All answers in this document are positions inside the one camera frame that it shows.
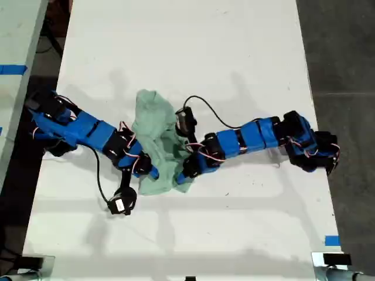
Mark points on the small black clip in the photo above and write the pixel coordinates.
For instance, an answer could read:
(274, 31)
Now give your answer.
(190, 278)

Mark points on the small black box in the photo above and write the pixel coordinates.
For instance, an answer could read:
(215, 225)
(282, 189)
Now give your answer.
(337, 259)
(32, 262)

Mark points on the white side table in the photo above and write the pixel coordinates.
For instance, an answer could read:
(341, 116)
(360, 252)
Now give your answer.
(14, 32)

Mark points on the shiny metal table bracket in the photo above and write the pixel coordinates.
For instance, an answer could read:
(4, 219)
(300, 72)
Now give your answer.
(317, 269)
(48, 267)

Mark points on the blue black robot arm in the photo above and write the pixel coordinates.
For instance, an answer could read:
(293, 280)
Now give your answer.
(252, 137)
(88, 128)

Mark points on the grey pipe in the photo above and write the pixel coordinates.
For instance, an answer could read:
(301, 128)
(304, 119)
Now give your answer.
(342, 275)
(20, 276)

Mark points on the long blue tape strip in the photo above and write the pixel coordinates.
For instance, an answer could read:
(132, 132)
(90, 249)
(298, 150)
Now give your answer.
(13, 69)

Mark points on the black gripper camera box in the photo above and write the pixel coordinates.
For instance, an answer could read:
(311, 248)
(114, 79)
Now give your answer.
(185, 120)
(121, 202)

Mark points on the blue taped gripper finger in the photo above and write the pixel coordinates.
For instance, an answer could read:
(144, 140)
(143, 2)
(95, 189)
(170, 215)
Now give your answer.
(181, 178)
(154, 173)

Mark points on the pale green t-shirt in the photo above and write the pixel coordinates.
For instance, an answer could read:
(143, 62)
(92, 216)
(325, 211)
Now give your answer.
(152, 123)

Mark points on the square blue tape piece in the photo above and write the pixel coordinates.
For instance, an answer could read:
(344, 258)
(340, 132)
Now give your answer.
(332, 240)

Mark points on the black camera stalk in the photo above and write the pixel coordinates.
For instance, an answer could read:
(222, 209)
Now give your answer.
(192, 139)
(126, 178)

